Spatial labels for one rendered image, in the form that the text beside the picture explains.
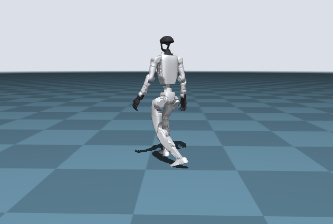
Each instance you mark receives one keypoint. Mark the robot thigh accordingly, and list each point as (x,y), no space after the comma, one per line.
(156,114)
(168,109)

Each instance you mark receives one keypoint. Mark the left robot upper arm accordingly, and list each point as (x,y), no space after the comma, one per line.
(153,66)

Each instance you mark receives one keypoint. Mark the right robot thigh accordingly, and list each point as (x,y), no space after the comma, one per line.
(168,109)

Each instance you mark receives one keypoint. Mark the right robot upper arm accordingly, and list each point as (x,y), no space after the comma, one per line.
(181,77)

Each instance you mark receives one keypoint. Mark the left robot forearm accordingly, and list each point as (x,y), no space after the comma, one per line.
(145,86)

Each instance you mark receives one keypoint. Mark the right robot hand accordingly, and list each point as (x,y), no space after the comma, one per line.
(183,103)

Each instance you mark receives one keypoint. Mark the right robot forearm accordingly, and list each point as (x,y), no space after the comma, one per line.
(183,88)

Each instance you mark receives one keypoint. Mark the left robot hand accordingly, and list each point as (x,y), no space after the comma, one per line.
(136,101)

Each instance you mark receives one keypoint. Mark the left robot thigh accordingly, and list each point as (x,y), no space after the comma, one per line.
(156,114)

